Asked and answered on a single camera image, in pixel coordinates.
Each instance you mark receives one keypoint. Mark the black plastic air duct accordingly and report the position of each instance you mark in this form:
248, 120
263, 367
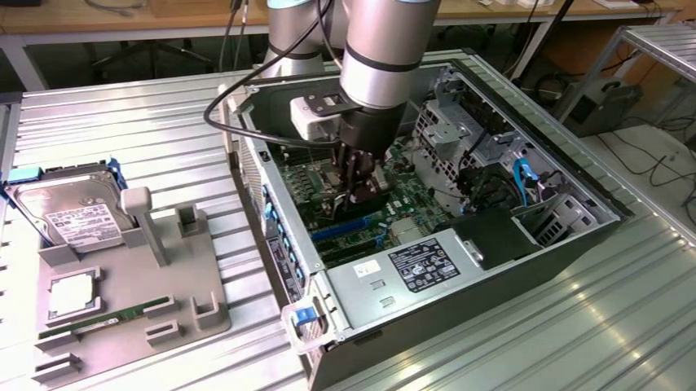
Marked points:
489, 240

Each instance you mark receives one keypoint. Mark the wooden desk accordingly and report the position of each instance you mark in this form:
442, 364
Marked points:
163, 22

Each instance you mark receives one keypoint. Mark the blue case latch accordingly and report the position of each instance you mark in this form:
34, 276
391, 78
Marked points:
303, 317

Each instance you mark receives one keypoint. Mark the silver CPU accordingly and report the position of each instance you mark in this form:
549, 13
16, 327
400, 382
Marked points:
70, 295

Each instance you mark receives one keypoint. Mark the black open PC case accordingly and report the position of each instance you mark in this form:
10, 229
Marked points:
380, 366

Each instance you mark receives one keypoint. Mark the metal slat shelf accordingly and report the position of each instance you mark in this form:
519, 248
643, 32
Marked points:
662, 45

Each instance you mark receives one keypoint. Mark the white corner bracket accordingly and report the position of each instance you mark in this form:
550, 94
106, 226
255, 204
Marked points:
304, 342

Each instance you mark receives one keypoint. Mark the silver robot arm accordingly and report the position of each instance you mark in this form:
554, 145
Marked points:
386, 53

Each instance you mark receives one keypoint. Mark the black equipment box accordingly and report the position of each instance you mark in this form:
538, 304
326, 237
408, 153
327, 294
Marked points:
603, 106

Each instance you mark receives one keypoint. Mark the blue disk carrier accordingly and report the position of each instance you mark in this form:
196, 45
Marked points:
21, 177

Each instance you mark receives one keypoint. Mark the black expansion slot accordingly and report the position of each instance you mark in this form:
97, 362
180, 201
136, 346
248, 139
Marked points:
347, 249

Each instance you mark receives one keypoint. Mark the grey parts rack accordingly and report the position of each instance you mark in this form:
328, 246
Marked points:
163, 285

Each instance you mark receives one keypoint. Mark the silver chipset heat sink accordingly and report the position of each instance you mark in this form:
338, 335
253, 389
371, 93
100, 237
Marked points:
407, 231

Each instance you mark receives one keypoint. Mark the metal disk bay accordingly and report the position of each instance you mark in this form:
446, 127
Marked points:
439, 130

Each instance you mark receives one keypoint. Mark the green RAM stick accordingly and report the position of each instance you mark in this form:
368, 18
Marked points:
108, 319

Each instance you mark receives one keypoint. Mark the grey power supply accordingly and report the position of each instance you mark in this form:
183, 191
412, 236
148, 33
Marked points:
380, 293

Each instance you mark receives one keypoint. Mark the silver hard disk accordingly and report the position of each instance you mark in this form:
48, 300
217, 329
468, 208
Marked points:
76, 212

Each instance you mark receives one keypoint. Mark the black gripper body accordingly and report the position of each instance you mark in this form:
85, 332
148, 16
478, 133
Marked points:
371, 130

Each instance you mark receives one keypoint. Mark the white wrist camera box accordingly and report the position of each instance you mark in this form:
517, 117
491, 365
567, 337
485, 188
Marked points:
304, 122

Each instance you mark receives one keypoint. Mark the green motherboard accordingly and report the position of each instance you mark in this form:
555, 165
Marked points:
404, 203

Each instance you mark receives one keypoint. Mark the blue expansion slot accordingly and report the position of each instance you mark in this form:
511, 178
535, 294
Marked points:
336, 229

